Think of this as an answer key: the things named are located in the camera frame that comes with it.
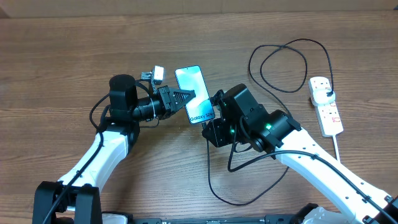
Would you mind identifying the blue Galaxy smartphone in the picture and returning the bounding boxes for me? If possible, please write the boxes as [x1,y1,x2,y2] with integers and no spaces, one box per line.
[175,65,215,124]

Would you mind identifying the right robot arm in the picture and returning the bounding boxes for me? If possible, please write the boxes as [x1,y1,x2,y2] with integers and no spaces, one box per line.
[202,84,397,223]

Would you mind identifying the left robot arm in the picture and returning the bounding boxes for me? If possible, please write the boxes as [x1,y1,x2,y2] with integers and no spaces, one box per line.
[32,74,195,223]

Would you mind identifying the white charger plug adapter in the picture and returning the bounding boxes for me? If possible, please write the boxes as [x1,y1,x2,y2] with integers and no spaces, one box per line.
[311,88,336,106]

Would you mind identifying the white power strip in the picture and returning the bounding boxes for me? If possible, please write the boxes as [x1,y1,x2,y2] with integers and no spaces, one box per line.
[308,77,343,137]

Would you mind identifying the white power strip cord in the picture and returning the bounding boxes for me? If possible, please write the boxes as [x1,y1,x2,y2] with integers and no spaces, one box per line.
[331,134,341,162]

